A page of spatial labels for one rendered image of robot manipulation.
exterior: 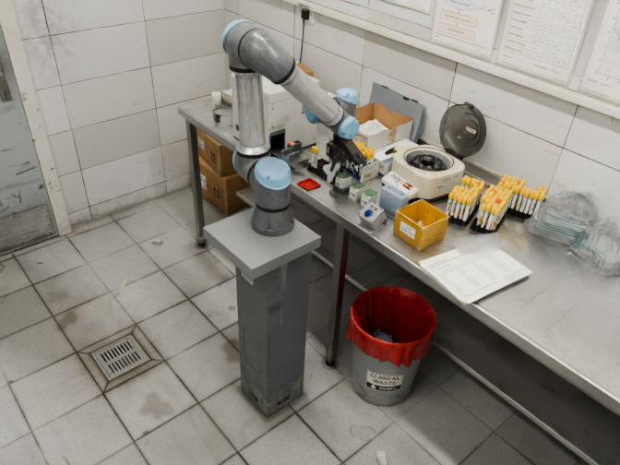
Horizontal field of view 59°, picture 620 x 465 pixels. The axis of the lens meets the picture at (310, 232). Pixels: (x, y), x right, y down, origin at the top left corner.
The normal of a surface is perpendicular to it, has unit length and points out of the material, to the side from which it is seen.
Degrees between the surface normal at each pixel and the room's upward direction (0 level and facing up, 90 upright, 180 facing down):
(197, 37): 90
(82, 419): 0
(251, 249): 1
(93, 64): 90
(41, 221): 90
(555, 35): 93
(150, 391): 0
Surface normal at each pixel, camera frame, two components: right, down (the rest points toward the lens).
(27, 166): 0.65, 0.47
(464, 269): 0.05, -0.81
